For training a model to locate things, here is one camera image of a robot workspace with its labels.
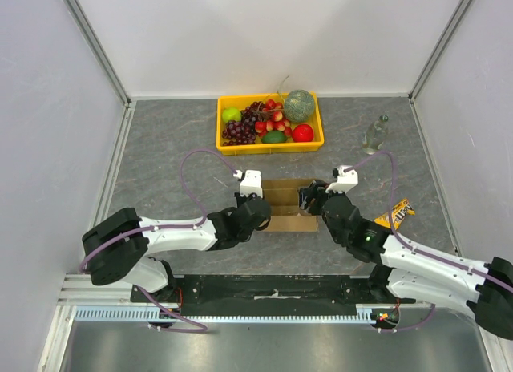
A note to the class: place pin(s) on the brown cardboard box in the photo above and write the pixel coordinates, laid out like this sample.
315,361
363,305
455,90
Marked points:
286,214

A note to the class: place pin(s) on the yellow plastic tray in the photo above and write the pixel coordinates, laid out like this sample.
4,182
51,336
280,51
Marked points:
243,101

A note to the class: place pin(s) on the grey slotted cable duct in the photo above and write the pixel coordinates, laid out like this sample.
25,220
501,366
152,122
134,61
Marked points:
142,314

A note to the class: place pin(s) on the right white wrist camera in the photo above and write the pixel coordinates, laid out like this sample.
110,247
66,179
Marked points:
345,180

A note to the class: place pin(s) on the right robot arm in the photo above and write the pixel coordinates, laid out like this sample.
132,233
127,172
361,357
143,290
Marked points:
407,270

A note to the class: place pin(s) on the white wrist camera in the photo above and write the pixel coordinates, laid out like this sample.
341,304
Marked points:
345,180
250,183

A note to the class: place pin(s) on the red cherry bunch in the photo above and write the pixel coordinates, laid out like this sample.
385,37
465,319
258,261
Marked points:
277,122

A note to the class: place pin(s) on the dark purple grape bunch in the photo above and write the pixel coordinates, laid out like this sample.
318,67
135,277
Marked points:
236,133

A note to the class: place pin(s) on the red tomato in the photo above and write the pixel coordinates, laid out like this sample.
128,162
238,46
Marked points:
303,133

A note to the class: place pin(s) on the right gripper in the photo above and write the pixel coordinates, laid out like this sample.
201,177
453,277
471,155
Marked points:
317,194

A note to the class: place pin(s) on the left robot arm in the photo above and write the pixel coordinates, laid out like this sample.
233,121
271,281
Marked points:
124,246

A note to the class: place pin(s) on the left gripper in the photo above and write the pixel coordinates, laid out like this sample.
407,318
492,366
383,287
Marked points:
242,199

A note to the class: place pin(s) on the green netted melon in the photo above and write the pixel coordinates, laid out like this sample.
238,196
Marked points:
299,106

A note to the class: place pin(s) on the clear glass bottle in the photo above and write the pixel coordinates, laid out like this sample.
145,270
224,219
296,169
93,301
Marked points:
375,135

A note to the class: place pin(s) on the green avocado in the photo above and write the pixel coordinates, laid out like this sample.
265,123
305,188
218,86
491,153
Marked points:
274,137

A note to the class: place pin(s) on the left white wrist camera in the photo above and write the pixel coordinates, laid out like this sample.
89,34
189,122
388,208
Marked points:
250,183

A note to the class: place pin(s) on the yellow candy bag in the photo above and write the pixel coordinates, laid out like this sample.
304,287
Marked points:
399,213

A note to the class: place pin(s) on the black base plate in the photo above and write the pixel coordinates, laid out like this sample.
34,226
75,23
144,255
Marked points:
193,290

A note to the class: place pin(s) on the green apple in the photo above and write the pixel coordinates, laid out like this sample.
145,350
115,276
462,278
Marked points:
231,114

